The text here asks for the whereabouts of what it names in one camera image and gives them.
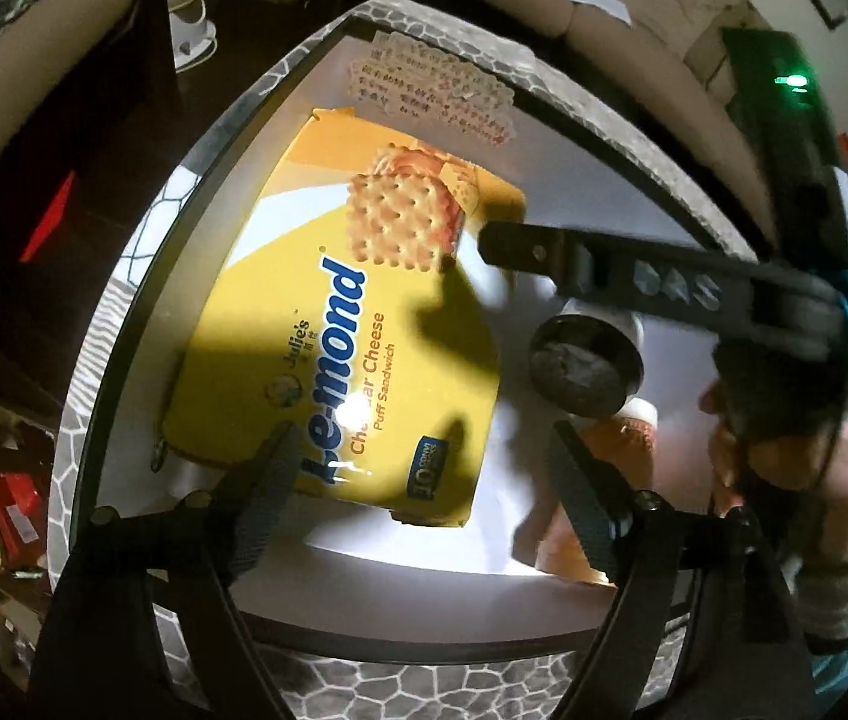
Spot orange clear cup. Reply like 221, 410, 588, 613
514, 397, 657, 586

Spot dark lidded cup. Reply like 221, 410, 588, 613
527, 296, 646, 417

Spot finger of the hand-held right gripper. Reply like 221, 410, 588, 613
478, 220, 596, 292

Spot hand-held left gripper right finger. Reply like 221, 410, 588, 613
551, 420, 821, 720

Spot yellow biscuit packet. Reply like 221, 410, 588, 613
149, 109, 528, 530

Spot person's right hand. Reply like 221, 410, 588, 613
697, 382, 848, 572

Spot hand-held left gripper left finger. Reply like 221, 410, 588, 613
26, 421, 305, 720

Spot black storage box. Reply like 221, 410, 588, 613
67, 4, 777, 661

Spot white plastic appliance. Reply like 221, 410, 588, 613
161, 0, 218, 65

